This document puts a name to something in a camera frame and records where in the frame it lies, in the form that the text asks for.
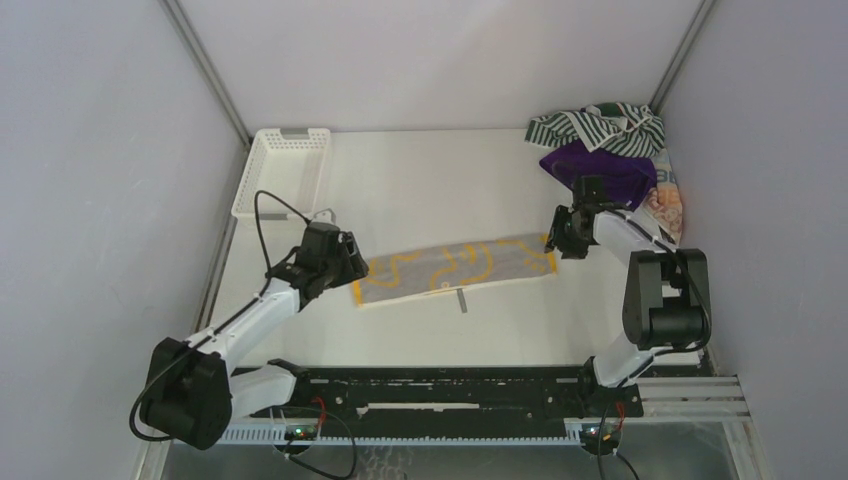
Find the aluminium corner post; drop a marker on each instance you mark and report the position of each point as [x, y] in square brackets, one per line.
[696, 26]
[189, 36]

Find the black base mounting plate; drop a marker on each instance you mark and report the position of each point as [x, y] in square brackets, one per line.
[455, 401]

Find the white slotted cable duct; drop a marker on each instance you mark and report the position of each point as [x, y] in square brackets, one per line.
[565, 434]

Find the cream bear print towel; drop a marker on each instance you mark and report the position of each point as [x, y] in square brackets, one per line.
[664, 202]

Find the white plastic basket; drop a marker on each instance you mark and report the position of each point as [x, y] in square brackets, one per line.
[293, 164]

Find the green white striped towel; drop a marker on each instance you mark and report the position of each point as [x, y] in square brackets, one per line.
[623, 129]

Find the left controller board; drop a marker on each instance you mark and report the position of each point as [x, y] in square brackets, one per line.
[300, 433]

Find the controller board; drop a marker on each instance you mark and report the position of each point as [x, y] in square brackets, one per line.
[300, 433]
[596, 442]

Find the yellow grey patterned towel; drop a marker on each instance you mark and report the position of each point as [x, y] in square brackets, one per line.
[466, 265]

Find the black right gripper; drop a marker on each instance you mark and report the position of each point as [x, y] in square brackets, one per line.
[558, 231]

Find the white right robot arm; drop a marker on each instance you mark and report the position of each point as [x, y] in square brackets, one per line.
[666, 308]

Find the right controller board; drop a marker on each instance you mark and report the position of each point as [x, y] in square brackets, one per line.
[596, 442]

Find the aluminium corner post left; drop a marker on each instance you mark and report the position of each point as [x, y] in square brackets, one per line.
[189, 36]

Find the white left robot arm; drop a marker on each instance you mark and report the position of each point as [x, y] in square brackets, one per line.
[193, 391]

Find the purple towel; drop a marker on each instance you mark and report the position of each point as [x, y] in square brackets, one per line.
[626, 180]

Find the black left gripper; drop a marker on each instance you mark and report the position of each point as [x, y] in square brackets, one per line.
[354, 267]

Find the aluminium corner post right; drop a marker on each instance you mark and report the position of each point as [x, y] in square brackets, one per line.
[696, 26]

